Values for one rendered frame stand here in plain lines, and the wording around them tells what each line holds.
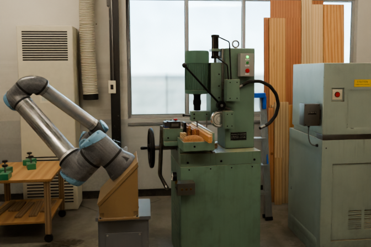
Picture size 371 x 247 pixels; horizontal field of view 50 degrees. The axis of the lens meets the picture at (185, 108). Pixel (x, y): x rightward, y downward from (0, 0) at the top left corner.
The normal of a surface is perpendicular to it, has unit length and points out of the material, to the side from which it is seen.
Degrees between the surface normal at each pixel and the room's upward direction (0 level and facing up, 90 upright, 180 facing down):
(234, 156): 90
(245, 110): 90
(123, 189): 90
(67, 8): 90
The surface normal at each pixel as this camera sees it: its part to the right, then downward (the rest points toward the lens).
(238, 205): 0.18, 0.09
